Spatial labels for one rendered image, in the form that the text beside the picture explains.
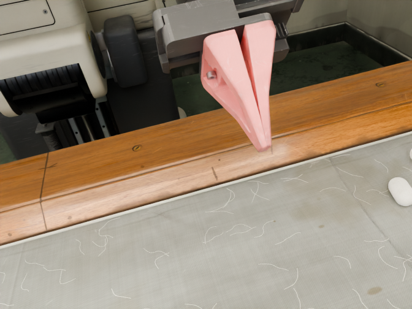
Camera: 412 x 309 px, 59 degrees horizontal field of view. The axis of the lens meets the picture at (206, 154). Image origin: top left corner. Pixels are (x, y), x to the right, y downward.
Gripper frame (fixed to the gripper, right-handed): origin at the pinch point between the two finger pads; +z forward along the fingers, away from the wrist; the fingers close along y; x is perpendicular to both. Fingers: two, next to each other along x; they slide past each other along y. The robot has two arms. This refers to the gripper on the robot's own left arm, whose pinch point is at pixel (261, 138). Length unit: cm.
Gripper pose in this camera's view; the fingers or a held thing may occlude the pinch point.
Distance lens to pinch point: 25.0
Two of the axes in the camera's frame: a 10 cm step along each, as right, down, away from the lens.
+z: 2.7, 9.4, -2.2
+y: 9.6, -2.6, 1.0
